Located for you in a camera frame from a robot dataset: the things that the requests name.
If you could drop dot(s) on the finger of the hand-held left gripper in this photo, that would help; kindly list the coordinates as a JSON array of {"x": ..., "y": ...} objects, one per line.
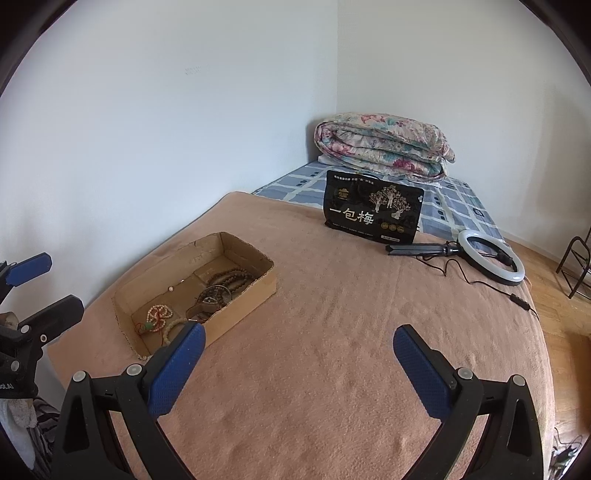
[
  {"x": 60, "y": 314},
  {"x": 30, "y": 268}
]

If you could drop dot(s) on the person's left hand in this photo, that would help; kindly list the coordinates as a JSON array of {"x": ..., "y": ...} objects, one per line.
[{"x": 18, "y": 413}]

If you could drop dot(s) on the black metal rack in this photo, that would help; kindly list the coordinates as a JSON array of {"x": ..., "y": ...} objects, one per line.
[{"x": 563, "y": 258}]

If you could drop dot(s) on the black snack bag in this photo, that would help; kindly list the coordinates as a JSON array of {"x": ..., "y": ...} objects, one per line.
[{"x": 369, "y": 207}]

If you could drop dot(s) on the peach fleece blanket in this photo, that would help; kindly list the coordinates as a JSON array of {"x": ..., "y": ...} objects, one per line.
[{"x": 346, "y": 323}]

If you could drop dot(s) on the black folded tripod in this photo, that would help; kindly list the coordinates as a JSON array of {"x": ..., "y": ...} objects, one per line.
[{"x": 415, "y": 249}]

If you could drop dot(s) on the blue checked bed sheet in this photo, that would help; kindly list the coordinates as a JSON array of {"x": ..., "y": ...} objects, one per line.
[{"x": 300, "y": 184}]

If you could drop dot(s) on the cardboard box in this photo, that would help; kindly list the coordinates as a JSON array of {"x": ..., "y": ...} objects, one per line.
[{"x": 240, "y": 304}]

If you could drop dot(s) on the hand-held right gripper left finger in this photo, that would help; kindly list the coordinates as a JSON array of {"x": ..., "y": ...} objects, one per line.
[{"x": 178, "y": 369}]

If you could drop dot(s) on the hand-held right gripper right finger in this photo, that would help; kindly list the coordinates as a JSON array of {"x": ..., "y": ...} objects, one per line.
[{"x": 420, "y": 369}]

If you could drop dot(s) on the striped grey cloth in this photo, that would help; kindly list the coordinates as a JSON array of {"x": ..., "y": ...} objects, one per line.
[{"x": 41, "y": 434}]

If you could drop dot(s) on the folded floral quilt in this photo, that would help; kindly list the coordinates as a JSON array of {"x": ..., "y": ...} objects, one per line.
[{"x": 378, "y": 143}]

